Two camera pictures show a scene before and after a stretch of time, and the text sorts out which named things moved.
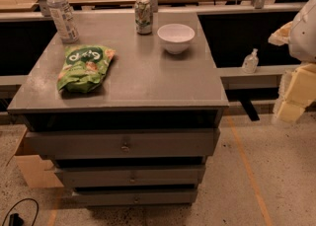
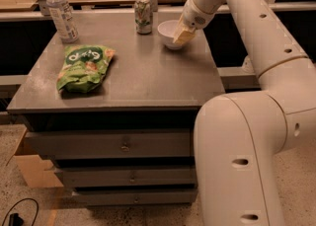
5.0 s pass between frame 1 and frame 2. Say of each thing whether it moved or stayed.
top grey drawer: stayed
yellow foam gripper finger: moved
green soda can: stayed
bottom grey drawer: stayed
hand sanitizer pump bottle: stayed
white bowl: moved
